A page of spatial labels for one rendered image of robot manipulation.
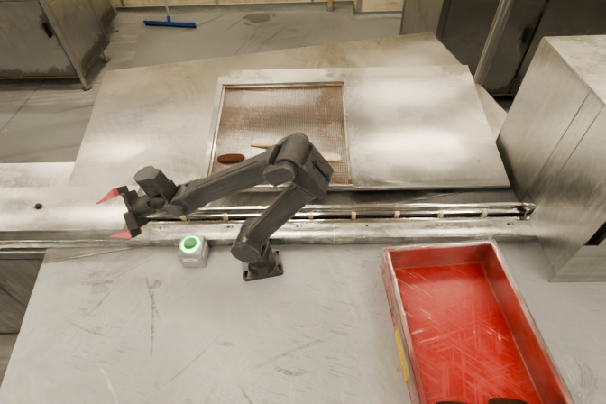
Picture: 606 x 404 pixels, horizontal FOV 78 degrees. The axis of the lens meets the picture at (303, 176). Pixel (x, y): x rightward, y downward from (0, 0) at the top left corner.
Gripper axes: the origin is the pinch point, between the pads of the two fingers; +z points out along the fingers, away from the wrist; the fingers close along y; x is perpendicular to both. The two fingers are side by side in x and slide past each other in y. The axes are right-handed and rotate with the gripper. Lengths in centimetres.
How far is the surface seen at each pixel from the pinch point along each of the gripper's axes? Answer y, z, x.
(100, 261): 11.9, 14.4, 12.3
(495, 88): 8, -200, 188
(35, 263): 6.7, 42.7, 22.0
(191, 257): 19.0, -15.7, 6.5
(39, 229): -3.7, 26.8, 9.6
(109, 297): 21.7, 10.0, 3.3
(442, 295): 52, -81, 3
